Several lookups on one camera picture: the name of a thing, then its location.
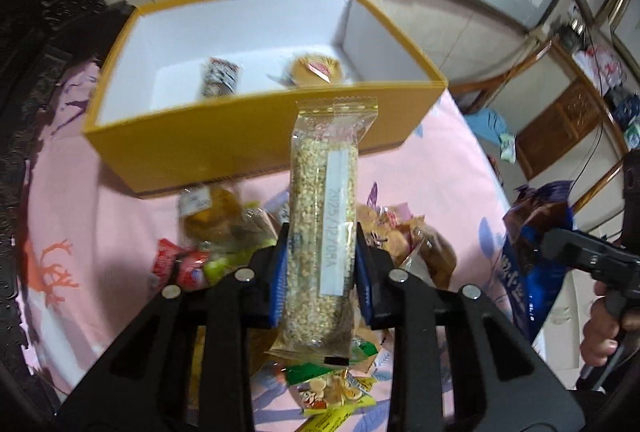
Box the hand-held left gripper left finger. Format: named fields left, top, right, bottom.
left=55, top=222, right=293, bottom=432

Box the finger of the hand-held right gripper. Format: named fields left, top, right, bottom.
left=542, top=228, right=623, bottom=275

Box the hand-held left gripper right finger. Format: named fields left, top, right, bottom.
left=352, top=222, right=586, bottom=432

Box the blue snack bag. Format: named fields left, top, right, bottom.
left=502, top=181, right=576, bottom=343

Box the clear grain bar packet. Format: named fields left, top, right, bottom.
left=264, top=96, right=378, bottom=368

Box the yellow cardboard box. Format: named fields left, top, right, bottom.
left=82, top=0, right=448, bottom=199

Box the person's right hand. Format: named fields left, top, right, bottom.
left=580, top=286, right=625, bottom=365

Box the green snack packet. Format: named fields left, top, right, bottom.
left=202, top=237, right=263, bottom=284

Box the brown bread packet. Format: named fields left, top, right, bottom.
left=180, top=186, right=246, bottom=243

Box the yellow cartoon snack packet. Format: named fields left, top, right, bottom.
left=287, top=369, right=378, bottom=415

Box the red snack packet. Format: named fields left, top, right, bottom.
left=147, top=238, right=183, bottom=288

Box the wooden cabinet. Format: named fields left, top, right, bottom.
left=450, top=37, right=631, bottom=183

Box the pile of clothes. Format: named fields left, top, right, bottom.
left=575, top=47, right=640, bottom=138

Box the light blue cloth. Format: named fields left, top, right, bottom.
left=470, top=109, right=508, bottom=138

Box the pink floral tablecloth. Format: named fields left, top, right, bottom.
left=17, top=57, right=566, bottom=432

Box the striped snack packet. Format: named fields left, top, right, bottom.
left=197, top=57, right=246, bottom=99

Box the round cake packet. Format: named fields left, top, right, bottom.
left=267, top=52, right=351, bottom=88

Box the dark carved furniture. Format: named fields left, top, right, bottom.
left=0, top=0, right=136, bottom=413

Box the ring cookie packet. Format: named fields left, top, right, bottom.
left=356, top=202, right=456, bottom=288

